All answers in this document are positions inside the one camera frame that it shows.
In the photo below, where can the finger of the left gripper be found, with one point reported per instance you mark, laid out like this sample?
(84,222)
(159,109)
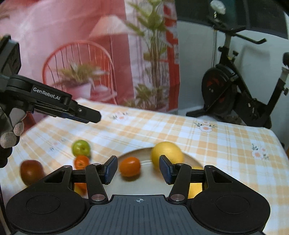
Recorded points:
(82,113)

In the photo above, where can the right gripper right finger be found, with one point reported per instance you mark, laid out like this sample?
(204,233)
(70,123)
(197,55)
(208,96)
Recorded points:
(177,175)

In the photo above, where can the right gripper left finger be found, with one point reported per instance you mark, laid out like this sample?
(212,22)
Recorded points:
(98,175)

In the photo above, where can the orange tangerine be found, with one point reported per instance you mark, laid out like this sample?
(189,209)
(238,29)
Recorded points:
(81,161)
(130,167)
(80,188)

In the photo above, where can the large yellow lemon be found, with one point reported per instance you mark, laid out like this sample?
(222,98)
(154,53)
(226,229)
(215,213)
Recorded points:
(170,150)

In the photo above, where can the green apple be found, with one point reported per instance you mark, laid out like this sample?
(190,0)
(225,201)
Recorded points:
(81,147)

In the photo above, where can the red apple with yellow patch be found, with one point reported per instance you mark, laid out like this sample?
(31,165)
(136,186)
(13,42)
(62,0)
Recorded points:
(31,171)

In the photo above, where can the gloved left hand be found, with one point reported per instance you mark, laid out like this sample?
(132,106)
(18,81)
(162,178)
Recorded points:
(12,127)

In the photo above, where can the beige round plate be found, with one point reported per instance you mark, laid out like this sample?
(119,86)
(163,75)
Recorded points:
(149,182)

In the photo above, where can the printed room scene backdrop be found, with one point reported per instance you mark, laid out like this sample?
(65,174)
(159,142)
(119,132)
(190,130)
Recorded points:
(119,52)

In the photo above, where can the orange plaid floral tablecloth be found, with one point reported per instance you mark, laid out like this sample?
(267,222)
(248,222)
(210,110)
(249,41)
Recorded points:
(251,155)

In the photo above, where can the black exercise bike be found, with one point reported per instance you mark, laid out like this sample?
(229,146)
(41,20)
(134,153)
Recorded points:
(224,90)

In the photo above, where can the dark window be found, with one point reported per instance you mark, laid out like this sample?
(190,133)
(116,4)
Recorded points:
(261,16)

